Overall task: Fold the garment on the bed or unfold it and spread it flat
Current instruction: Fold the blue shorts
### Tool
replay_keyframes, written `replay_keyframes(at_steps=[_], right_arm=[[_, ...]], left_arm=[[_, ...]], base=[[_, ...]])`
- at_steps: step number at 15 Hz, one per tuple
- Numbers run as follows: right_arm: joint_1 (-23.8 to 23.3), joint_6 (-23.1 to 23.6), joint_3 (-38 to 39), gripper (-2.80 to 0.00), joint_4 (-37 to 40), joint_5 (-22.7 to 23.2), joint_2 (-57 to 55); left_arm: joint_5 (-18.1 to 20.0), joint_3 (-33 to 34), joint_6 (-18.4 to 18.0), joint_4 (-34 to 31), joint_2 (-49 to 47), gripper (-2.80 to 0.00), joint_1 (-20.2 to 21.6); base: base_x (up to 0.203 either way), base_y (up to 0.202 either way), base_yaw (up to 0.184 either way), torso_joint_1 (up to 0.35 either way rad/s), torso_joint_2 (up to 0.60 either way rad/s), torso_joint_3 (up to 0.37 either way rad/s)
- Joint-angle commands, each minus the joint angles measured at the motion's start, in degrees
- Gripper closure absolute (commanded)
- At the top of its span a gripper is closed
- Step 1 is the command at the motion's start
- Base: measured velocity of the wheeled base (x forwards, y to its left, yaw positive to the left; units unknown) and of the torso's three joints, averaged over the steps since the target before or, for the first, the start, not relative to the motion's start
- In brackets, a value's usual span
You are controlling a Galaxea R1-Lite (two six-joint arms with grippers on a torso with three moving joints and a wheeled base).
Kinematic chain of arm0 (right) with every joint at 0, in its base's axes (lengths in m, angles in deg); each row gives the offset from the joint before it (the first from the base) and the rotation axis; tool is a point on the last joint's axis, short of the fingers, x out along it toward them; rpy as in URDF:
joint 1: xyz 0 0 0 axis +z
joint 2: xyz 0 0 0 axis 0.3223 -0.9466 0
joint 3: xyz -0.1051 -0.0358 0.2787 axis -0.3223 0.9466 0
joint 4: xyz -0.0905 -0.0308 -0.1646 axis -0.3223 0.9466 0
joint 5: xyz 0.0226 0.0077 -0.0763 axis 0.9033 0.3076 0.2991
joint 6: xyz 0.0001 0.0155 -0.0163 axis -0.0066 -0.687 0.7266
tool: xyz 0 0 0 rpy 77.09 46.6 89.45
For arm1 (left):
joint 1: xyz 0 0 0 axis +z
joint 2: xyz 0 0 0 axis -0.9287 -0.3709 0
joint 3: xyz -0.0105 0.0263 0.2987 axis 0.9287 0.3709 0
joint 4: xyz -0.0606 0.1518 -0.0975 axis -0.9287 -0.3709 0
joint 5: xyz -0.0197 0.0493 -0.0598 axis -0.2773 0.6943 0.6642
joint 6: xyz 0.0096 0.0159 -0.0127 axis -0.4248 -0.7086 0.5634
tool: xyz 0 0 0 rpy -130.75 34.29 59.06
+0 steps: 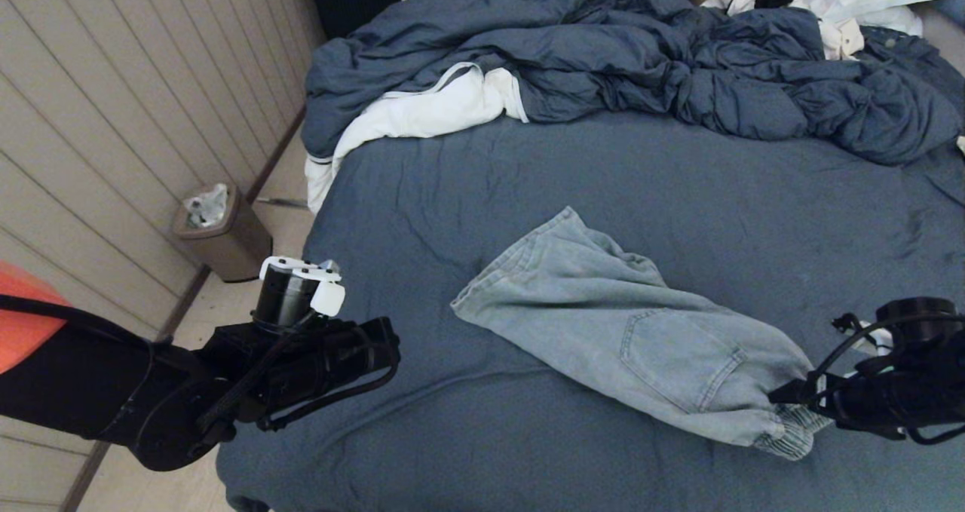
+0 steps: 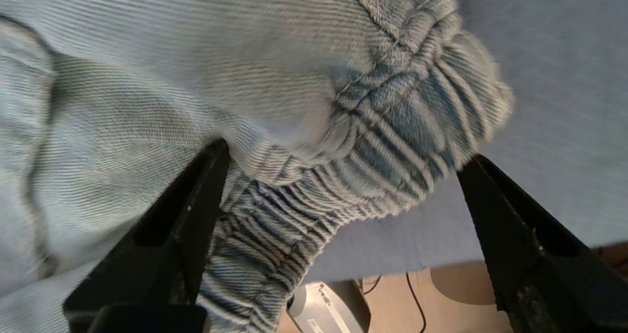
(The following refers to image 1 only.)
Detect light blue denim shorts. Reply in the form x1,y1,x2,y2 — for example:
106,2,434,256
451,206,834,461

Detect brown metal trash bin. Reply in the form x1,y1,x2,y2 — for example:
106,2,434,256
172,184,272,284

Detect dark blue bed sheet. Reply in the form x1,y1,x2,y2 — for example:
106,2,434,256
213,109,965,512

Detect dark blue denim jacket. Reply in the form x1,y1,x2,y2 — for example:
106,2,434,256
859,26,965,132

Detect cream button shirt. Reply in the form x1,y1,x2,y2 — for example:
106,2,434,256
700,0,864,62

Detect crumpled dark blue duvet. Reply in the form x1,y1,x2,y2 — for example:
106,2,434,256
302,0,964,167

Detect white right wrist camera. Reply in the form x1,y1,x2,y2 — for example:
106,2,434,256
859,323,898,358

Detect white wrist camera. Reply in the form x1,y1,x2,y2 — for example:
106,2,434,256
859,323,898,358
259,256,348,318

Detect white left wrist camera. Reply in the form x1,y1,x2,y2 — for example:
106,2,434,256
259,256,348,318

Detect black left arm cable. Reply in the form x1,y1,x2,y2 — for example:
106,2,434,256
196,314,401,434

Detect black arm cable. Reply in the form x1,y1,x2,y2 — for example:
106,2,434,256
196,314,401,434
813,312,965,446

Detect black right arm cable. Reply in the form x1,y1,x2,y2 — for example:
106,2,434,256
813,312,965,446

